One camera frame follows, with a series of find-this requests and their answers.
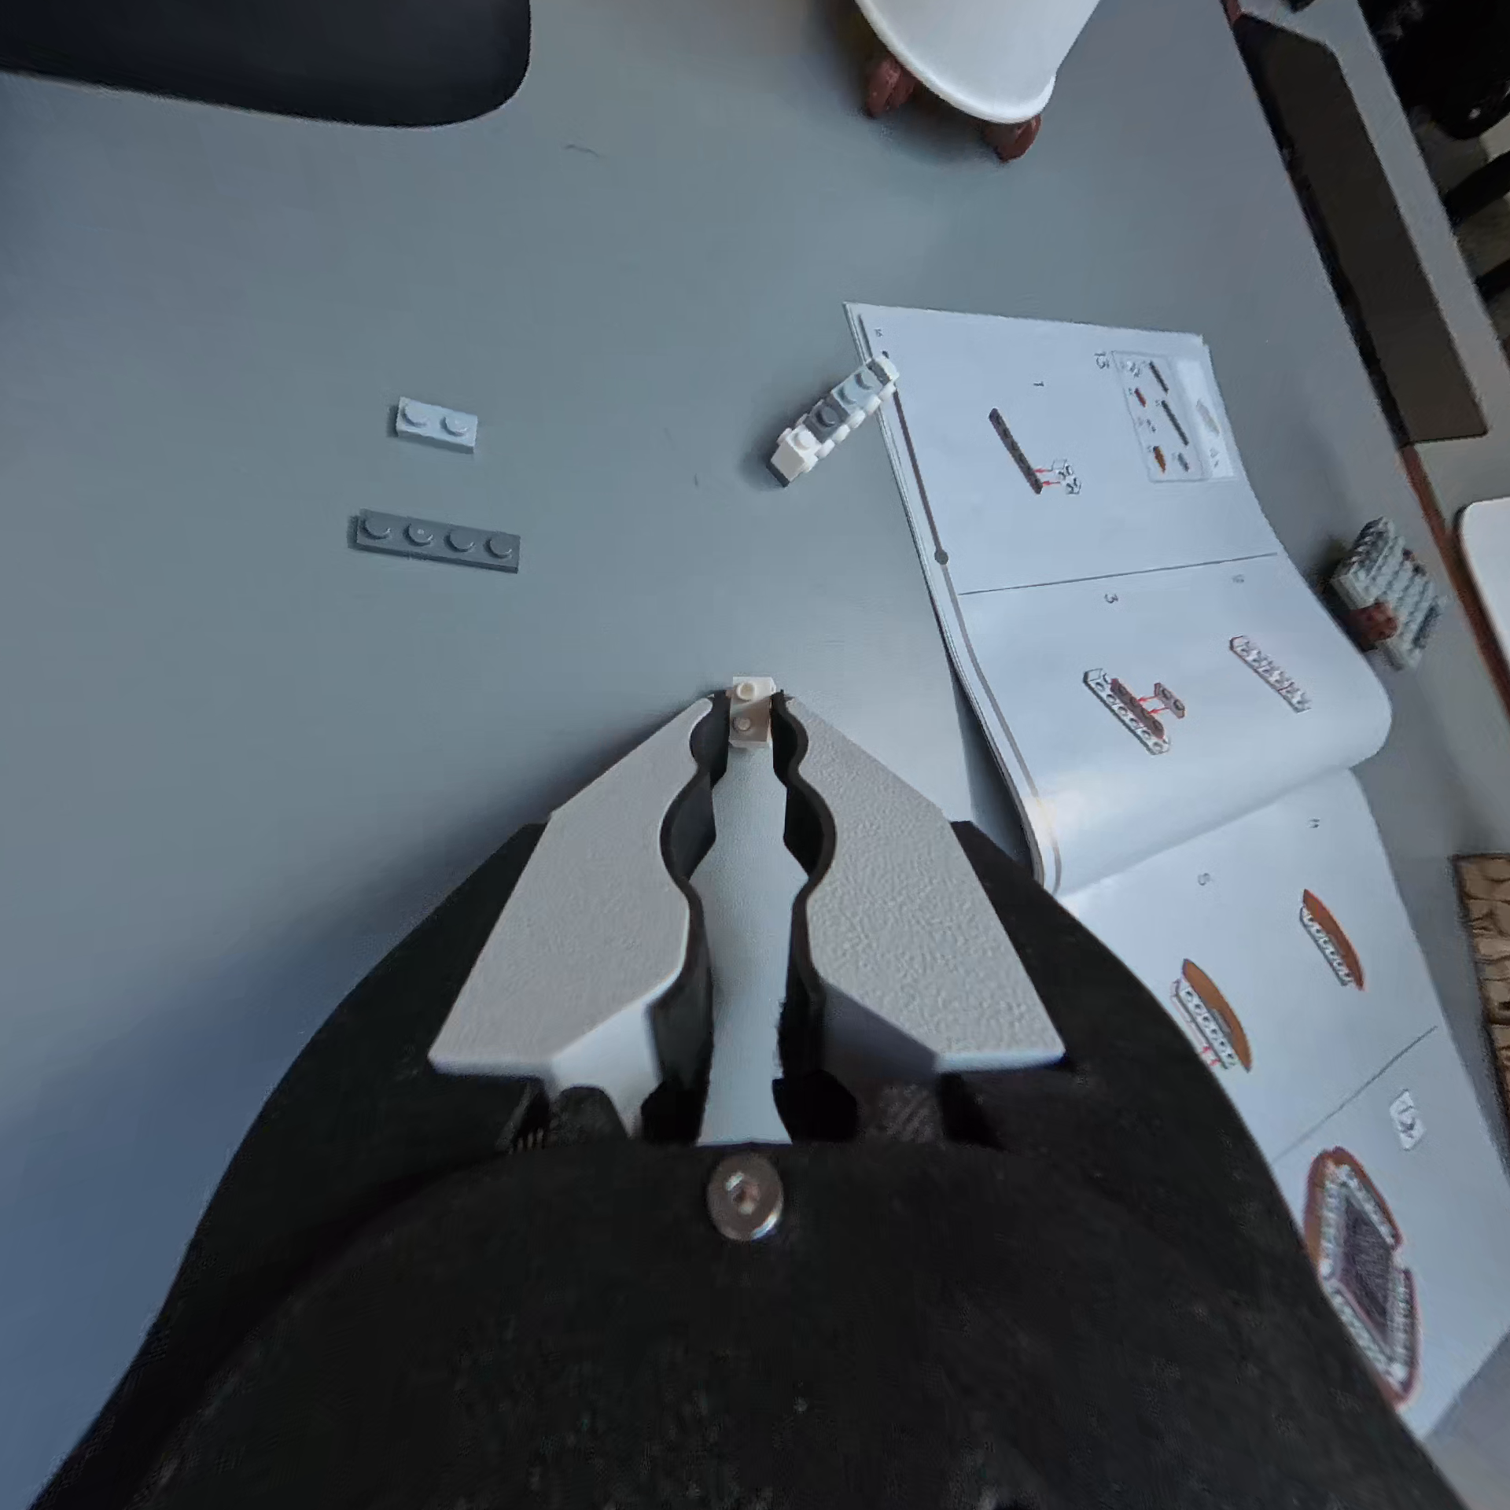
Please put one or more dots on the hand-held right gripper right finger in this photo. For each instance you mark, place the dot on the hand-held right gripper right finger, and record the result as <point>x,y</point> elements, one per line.
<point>931,944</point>

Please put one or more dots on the light grey two-stud lego plate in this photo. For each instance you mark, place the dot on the light grey two-stud lego plate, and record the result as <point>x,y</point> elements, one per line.
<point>433,424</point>

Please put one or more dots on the brown round lego piece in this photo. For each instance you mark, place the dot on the brown round lego piece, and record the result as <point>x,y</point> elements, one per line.
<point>886,88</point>
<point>1014,139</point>

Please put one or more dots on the black desk mat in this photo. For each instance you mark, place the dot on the black desk mat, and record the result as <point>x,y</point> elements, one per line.
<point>1355,236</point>

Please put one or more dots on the black office chair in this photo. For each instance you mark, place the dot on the black office chair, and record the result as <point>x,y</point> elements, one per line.
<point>1456,70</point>

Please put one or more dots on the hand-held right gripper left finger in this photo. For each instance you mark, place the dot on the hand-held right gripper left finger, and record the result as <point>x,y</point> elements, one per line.
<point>554,944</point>

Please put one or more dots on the white paper cup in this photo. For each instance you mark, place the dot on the white paper cup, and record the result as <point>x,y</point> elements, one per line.
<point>978,47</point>

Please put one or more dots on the white and grey lego assembly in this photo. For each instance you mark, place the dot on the white and grey lego assembly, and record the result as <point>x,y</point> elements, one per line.
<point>832,419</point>

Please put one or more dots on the brown woven mat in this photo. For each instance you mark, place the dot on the brown woven mat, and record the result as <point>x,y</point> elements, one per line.
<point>1488,955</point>

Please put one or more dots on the lego instruction booklet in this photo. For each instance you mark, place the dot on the lego instruction booklet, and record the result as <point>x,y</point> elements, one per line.
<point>1132,531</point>

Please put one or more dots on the dark grey four-stud lego plate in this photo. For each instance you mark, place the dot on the dark grey four-stud lego plate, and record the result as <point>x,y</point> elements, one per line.
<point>437,539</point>

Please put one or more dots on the white rounded device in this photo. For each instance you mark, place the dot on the white rounded device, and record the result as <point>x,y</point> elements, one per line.
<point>1488,590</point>

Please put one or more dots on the small white lego piece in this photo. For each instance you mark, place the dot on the small white lego piece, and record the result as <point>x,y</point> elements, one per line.
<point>749,714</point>

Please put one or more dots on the grey and brown lego assembly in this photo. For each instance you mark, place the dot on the grey and brown lego assembly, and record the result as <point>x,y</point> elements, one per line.
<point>1389,590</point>

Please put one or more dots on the black padded wrist rest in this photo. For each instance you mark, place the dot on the black padded wrist rest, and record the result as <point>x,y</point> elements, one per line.
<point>259,60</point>

